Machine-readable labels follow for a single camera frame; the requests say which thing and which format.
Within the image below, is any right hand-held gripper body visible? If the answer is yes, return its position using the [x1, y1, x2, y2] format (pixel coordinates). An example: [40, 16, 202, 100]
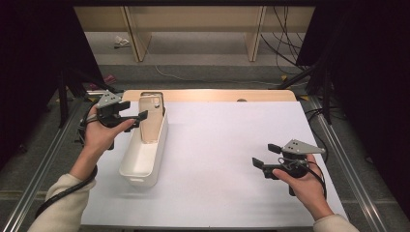
[262, 138, 327, 197]

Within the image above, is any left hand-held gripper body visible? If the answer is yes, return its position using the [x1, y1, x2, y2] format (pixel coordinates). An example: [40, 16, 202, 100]
[96, 90, 143, 151]

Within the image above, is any beige phone case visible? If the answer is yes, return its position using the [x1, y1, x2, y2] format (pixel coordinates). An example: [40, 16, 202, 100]
[138, 93, 164, 145]

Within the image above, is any white plastic bin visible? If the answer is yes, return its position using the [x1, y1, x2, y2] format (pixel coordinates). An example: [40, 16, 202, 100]
[119, 102, 169, 189]

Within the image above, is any person's left hand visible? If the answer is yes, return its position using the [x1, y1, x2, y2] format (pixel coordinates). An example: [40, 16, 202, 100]
[78, 104, 136, 159]

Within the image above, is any person's right hand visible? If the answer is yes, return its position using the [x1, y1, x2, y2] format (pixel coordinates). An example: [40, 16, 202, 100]
[272, 154, 327, 212]

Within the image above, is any white table sheet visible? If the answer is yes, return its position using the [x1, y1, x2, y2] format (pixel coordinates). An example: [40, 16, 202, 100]
[80, 101, 349, 228]

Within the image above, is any black tripod stand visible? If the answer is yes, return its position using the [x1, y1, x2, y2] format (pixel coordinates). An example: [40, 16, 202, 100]
[277, 61, 334, 126]
[57, 64, 124, 130]

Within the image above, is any crumpled white paper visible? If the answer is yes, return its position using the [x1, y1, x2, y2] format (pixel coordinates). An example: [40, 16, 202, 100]
[113, 35, 132, 49]

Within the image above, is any black curtain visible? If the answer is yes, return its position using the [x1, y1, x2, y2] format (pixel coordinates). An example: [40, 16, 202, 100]
[296, 0, 410, 220]
[0, 0, 104, 168]

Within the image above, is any light wooden shelf unit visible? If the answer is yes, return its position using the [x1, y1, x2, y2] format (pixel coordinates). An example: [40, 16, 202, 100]
[73, 5, 315, 63]

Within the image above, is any thin black cable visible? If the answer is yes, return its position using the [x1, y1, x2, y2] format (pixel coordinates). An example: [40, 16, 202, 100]
[304, 107, 331, 164]

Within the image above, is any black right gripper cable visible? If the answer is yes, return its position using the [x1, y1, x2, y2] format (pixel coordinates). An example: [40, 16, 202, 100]
[278, 157, 328, 199]

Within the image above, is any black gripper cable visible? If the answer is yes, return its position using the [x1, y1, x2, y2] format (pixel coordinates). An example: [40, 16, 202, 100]
[278, 157, 328, 199]
[34, 105, 100, 220]

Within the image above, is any metal floor rail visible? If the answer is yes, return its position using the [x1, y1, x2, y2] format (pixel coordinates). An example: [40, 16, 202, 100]
[306, 96, 390, 232]
[0, 96, 85, 232]

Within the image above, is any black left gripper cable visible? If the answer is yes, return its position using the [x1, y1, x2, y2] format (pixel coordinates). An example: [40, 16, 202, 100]
[34, 105, 100, 220]

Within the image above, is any bundle of black cables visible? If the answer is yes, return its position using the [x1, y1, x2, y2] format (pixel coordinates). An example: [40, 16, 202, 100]
[260, 6, 311, 75]

